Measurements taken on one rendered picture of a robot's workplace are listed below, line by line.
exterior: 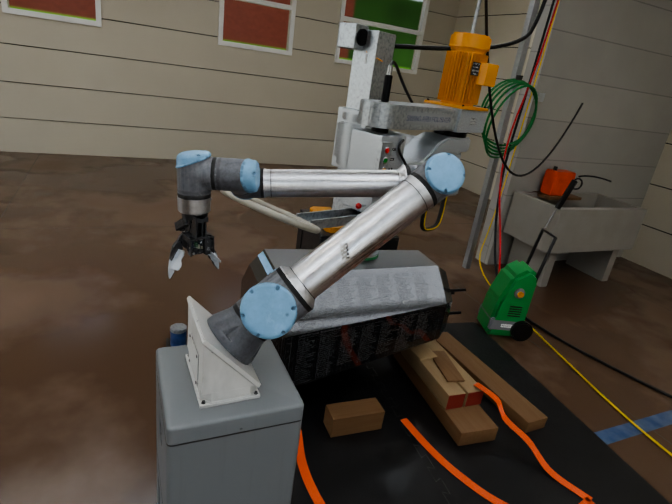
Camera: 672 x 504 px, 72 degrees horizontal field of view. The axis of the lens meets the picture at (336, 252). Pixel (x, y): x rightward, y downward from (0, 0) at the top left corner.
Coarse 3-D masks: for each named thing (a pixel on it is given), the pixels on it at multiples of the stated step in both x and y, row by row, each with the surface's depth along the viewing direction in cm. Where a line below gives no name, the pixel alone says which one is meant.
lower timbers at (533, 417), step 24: (456, 360) 317; (480, 360) 318; (504, 384) 295; (432, 408) 274; (456, 408) 265; (480, 408) 268; (504, 408) 280; (528, 408) 276; (456, 432) 251; (480, 432) 251
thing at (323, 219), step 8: (344, 208) 255; (304, 216) 235; (312, 216) 239; (320, 216) 243; (328, 216) 247; (336, 216) 252; (344, 216) 240; (352, 216) 244; (320, 224) 229; (328, 224) 233; (336, 224) 237; (344, 224) 242
